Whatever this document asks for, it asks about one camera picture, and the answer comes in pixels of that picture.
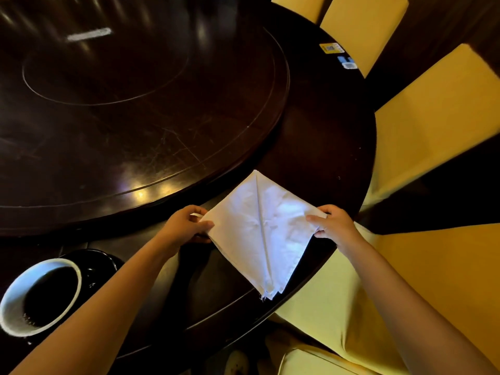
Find person's right hand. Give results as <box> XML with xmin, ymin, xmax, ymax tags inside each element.
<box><xmin>305</xmin><ymin>204</ymin><xmax>366</xmax><ymax>257</ymax></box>

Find person's left forearm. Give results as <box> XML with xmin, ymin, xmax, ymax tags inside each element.
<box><xmin>11</xmin><ymin>235</ymin><xmax>181</xmax><ymax>375</ymax></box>

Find dark wooden round turntable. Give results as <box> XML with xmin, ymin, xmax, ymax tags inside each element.
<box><xmin>0</xmin><ymin>0</ymin><xmax>291</xmax><ymax>237</ymax></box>

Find white cloth napkin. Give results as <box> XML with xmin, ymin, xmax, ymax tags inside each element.
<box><xmin>191</xmin><ymin>170</ymin><xmax>328</xmax><ymax>301</ymax></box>

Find white cup with black inside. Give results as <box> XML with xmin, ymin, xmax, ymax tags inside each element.
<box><xmin>0</xmin><ymin>258</ymin><xmax>83</xmax><ymax>339</ymax></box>

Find person's right forearm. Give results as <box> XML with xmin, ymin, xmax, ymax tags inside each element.
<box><xmin>344</xmin><ymin>237</ymin><xmax>500</xmax><ymax>375</ymax></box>

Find pale yellow covered chair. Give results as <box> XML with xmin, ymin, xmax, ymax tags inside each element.
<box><xmin>267</xmin><ymin>222</ymin><xmax>410</xmax><ymax>375</ymax></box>

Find person's left hand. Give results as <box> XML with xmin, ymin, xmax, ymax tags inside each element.
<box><xmin>155</xmin><ymin>205</ymin><xmax>215</xmax><ymax>259</ymax></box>

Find black saucer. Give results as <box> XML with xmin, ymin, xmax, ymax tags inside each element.
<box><xmin>21</xmin><ymin>248</ymin><xmax>125</xmax><ymax>347</ymax></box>

